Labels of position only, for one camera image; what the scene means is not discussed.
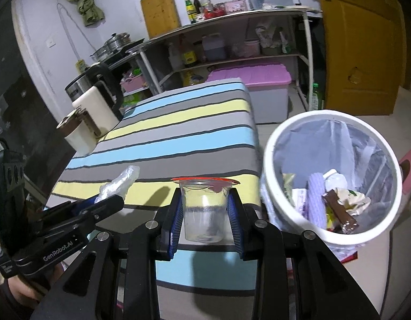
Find pink lid storage box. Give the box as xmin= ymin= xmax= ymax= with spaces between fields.
xmin=205 ymin=64 xmax=292 ymax=124

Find white jug brown band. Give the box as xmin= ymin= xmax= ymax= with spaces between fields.
xmin=56 ymin=110 xmax=98 ymax=157

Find dark bottle yellow label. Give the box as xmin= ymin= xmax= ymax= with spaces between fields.
xmin=182 ymin=40 xmax=197 ymax=68

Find brown chocolate bar wrapper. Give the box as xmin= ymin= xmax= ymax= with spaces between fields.
xmin=322 ymin=189 xmax=359 ymax=234

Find blue plastic jug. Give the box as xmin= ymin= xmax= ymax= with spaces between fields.
xmin=202 ymin=33 xmax=227 ymax=62

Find red box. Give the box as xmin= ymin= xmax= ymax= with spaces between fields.
xmin=339 ymin=248 xmax=359 ymax=265

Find white wall cable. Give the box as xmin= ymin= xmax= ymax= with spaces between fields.
xmin=55 ymin=3 xmax=96 ymax=62

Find clear plastic bin liner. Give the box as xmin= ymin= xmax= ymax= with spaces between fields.
xmin=264 ymin=115 xmax=394 ymax=261

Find green glass bottle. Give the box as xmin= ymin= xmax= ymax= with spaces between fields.
xmin=184 ymin=0 xmax=197 ymax=24

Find white tissue pack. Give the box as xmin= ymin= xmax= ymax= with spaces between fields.
xmin=335 ymin=187 xmax=372 ymax=215

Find wooden cutting board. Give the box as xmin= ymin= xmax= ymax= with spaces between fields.
xmin=140 ymin=0 xmax=182 ymax=39

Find steel steamer pot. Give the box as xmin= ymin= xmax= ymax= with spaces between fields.
xmin=90 ymin=33 xmax=132 ymax=61

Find cream soy milk maker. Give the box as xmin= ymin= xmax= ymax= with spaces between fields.
xmin=71 ymin=86 xmax=120 ymax=139

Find grey metal shelf rack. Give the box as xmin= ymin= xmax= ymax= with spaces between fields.
xmin=125 ymin=7 xmax=323 ymax=112

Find yellow wooden door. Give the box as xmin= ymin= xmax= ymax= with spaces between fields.
xmin=310 ymin=0 xmax=408 ymax=115

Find person's left hand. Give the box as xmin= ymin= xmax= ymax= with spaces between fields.
xmin=3 ymin=268 xmax=59 ymax=305

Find steel kettle black handle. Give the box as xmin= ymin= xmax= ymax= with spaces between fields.
xmin=65 ymin=64 xmax=124 ymax=119

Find yellow snack packet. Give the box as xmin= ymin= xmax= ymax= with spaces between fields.
xmin=326 ymin=205 xmax=338 ymax=230

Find white yogurt cup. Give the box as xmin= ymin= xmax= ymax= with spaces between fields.
xmin=322 ymin=169 xmax=349 ymax=190

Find purple milk carton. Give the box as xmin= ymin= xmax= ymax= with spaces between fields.
xmin=291 ymin=188 xmax=309 ymax=217

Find pink plastic stool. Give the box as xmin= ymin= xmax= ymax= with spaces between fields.
xmin=399 ymin=150 xmax=411 ymax=195

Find pink basket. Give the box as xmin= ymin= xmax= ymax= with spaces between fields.
xmin=120 ymin=71 xmax=149 ymax=94

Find white plastic bottle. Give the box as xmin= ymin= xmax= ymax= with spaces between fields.
xmin=168 ymin=42 xmax=184 ymax=70

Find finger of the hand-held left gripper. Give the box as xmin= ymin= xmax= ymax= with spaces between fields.
xmin=42 ymin=195 xmax=101 ymax=222
xmin=35 ymin=194 xmax=125 ymax=241

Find pink container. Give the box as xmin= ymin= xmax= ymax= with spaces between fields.
xmin=234 ymin=40 xmax=261 ymax=58

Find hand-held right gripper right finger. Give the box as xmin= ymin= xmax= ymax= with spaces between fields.
xmin=226 ymin=188 xmax=381 ymax=320

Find crumpled plastic bags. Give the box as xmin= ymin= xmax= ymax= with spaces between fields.
xmin=255 ymin=25 xmax=286 ymax=49

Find clear plastic cup red lid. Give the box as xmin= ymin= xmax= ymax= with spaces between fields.
xmin=170 ymin=175 xmax=241 ymax=243

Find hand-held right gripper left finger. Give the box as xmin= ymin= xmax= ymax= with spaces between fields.
xmin=30 ymin=187 xmax=184 ymax=320

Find striped tablecloth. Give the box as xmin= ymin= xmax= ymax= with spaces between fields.
xmin=47 ymin=77 xmax=263 ymax=320

